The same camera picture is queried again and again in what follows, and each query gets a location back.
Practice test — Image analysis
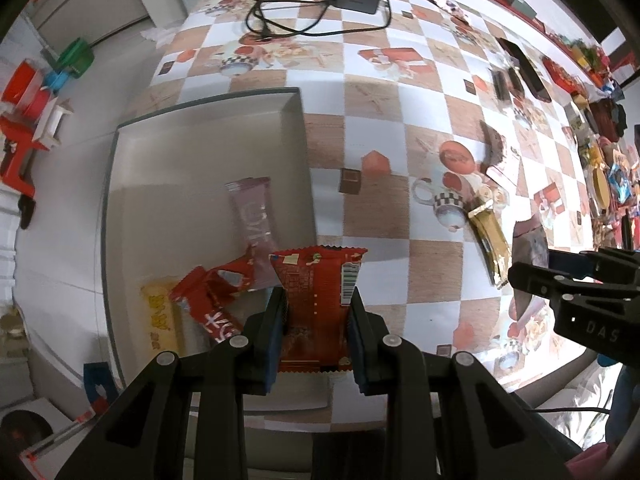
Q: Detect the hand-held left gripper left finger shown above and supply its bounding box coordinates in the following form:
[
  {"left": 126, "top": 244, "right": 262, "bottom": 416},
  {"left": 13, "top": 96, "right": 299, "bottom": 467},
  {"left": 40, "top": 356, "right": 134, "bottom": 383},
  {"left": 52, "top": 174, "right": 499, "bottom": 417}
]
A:
[{"left": 55, "top": 286, "right": 290, "bottom": 480}]

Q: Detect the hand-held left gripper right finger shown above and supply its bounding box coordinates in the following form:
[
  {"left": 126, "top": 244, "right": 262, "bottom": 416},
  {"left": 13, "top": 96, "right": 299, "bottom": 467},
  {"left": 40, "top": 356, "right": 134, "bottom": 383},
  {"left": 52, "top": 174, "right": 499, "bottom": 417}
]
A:
[{"left": 348, "top": 286, "right": 576, "bottom": 480}]

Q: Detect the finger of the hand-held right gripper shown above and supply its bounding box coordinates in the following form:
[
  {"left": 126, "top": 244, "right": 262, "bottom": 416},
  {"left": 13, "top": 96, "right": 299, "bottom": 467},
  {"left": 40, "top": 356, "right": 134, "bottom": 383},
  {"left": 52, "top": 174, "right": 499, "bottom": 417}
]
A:
[
  {"left": 548, "top": 247, "right": 640, "bottom": 281},
  {"left": 509, "top": 261, "right": 576, "bottom": 306}
]

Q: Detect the dark grey snack packet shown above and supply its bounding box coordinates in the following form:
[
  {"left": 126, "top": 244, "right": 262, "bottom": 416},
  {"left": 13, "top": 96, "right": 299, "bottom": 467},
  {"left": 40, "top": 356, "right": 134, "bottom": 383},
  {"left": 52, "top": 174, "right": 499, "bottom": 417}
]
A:
[{"left": 511, "top": 220, "right": 551, "bottom": 321}]

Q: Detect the large red snack packet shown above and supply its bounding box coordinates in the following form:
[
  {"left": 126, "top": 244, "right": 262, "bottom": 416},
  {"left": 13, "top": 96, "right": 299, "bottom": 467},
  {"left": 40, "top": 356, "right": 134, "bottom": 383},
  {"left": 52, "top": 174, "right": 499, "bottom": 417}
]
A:
[{"left": 270, "top": 246, "right": 368, "bottom": 373}]

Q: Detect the grey cardboard box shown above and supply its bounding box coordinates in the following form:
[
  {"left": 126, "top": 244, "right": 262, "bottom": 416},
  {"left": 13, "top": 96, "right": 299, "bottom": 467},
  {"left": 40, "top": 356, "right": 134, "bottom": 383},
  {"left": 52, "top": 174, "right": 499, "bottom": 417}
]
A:
[{"left": 101, "top": 87, "right": 332, "bottom": 413}]

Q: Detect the gold snack packet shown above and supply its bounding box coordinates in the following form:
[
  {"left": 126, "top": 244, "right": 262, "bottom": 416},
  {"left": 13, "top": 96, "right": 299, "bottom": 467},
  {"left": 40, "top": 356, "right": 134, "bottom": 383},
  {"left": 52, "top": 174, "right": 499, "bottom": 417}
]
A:
[{"left": 467, "top": 200, "right": 512, "bottom": 288}]

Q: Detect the crumpled red snack packet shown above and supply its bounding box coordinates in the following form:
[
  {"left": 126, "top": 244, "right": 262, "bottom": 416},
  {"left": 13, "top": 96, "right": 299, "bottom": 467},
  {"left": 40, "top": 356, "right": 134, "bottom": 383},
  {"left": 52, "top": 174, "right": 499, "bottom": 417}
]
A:
[{"left": 169, "top": 255, "right": 273, "bottom": 345}]

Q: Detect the checkered printed tablecloth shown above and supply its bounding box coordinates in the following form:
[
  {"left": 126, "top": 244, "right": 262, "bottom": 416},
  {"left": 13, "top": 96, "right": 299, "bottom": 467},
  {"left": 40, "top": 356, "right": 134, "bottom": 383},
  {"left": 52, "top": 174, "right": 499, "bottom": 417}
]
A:
[{"left": 125, "top": 0, "right": 621, "bottom": 433}]

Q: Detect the pink white snack packet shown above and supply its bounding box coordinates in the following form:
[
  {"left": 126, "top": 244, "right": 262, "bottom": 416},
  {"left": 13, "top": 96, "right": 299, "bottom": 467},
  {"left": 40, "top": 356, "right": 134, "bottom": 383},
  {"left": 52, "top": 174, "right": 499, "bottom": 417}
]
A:
[{"left": 485, "top": 152, "right": 522, "bottom": 188}]

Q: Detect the yellow snack packet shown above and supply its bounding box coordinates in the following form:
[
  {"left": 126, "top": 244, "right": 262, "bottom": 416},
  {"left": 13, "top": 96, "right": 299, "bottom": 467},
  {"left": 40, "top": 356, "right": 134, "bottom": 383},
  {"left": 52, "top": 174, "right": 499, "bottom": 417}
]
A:
[{"left": 140, "top": 280, "right": 181, "bottom": 356}]

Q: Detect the brown snack packet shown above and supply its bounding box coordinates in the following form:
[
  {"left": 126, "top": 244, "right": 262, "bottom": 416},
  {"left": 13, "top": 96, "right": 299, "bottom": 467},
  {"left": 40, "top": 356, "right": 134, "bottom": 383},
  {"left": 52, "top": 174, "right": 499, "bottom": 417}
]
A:
[{"left": 480, "top": 120, "right": 507, "bottom": 168}]

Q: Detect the row of assorted snack packets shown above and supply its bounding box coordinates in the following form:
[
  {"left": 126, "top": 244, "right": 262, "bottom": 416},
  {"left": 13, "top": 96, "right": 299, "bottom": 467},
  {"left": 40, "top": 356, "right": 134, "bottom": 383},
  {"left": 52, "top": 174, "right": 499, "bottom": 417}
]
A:
[{"left": 415, "top": 0, "right": 640, "bottom": 241}]

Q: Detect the blue plastic object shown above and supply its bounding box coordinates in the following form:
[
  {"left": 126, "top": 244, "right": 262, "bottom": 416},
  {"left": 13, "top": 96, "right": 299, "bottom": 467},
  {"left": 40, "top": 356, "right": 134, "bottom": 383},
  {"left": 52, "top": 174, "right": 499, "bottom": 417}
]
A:
[{"left": 82, "top": 362, "right": 117, "bottom": 416}]

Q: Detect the long black flat object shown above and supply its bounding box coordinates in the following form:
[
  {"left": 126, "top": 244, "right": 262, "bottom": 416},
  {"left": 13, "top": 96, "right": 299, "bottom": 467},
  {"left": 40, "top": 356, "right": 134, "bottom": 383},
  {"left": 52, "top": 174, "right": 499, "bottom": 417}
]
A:
[{"left": 497, "top": 37, "right": 553, "bottom": 103}]

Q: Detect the white box with black disc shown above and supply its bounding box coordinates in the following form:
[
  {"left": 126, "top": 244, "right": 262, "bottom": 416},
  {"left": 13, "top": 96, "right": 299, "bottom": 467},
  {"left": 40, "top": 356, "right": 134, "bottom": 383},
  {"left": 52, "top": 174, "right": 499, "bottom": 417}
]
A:
[{"left": 0, "top": 397, "right": 96, "bottom": 466}]

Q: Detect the small black object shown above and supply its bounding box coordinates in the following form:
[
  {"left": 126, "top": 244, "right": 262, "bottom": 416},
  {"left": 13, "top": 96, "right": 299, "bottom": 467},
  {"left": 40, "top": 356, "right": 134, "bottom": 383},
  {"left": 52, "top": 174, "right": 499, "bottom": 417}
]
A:
[{"left": 17, "top": 195, "right": 37, "bottom": 231}]

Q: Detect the red plastic stand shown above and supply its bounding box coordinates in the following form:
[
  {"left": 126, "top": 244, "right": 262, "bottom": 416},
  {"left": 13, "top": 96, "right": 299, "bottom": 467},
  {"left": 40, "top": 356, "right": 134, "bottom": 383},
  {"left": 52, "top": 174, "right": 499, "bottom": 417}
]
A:
[{"left": 0, "top": 115, "right": 38, "bottom": 196}]

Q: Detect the white plastic holder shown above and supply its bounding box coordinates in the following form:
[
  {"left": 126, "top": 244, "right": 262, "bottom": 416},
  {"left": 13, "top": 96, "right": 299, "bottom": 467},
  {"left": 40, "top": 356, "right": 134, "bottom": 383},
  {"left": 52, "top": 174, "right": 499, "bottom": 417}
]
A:
[{"left": 32, "top": 100, "right": 73, "bottom": 151}]

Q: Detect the crumpled white tissue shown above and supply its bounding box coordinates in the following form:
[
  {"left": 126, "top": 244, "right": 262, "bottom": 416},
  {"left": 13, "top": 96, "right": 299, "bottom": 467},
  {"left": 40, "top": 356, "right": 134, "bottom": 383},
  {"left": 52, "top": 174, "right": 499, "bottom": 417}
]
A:
[{"left": 140, "top": 22, "right": 176, "bottom": 48}]

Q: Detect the black power adapter with cable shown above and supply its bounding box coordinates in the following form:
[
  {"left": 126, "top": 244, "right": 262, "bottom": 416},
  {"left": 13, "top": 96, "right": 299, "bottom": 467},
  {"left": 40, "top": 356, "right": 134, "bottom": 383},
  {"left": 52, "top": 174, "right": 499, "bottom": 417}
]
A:
[{"left": 239, "top": 0, "right": 392, "bottom": 41}]

